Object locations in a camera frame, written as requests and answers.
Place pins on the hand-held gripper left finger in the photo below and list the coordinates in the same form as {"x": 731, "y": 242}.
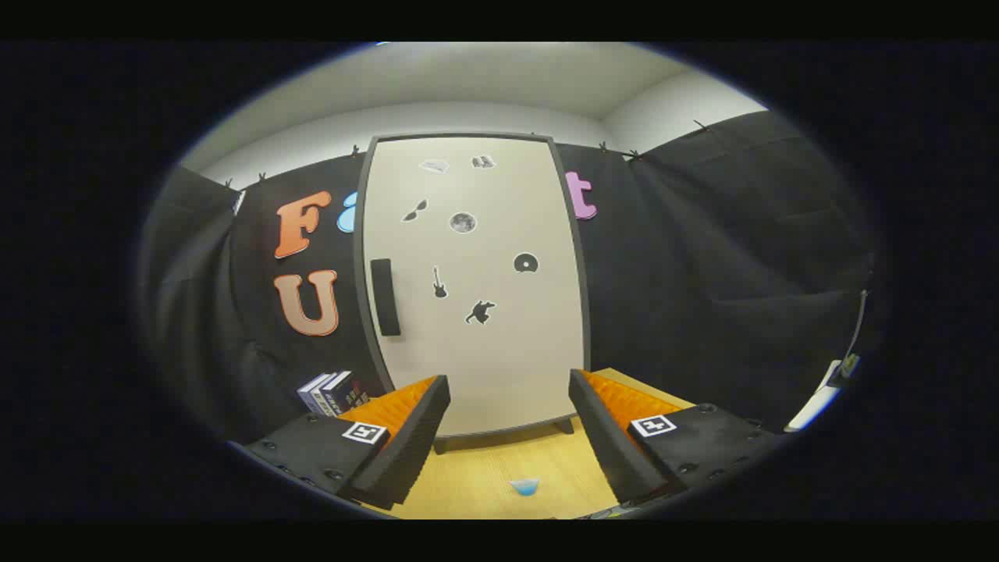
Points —
{"x": 406, "y": 453}

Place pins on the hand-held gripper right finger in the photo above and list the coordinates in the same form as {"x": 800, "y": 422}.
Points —
{"x": 613, "y": 445}

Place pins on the blue and white tube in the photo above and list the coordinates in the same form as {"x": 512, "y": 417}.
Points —
{"x": 524, "y": 487}

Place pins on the beige cabinet door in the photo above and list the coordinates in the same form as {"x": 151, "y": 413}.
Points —
{"x": 499, "y": 359}

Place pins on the dark blue book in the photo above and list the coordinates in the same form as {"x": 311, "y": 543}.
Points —
{"x": 309, "y": 394}
{"x": 325, "y": 394}
{"x": 347, "y": 394}

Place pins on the grey cabinet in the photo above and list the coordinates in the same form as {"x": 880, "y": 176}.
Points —
{"x": 360, "y": 257}

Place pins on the white desk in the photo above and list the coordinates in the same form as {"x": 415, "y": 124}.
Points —
{"x": 812, "y": 402}

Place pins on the black backdrop cloth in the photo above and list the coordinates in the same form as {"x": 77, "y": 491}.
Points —
{"x": 702, "y": 257}

